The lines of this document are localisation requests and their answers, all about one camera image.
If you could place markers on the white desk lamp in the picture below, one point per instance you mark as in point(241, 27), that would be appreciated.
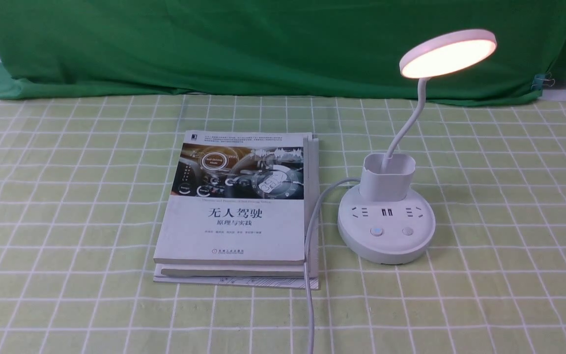
point(382, 219)

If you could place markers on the green checkered tablecloth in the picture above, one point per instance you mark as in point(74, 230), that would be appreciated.
point(84, 184)

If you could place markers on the teal binder clip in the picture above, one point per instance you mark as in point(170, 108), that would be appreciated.
point(543, 81)

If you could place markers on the white top book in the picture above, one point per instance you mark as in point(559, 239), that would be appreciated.
point(237, 198)

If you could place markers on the white book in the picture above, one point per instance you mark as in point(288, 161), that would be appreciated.
point(271, 276)
point(237, 198)

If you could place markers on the white bottom book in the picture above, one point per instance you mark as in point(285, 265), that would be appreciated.
point(271, 276)

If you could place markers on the green backdrop cloth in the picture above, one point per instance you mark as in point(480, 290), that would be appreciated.
point(338, 48)

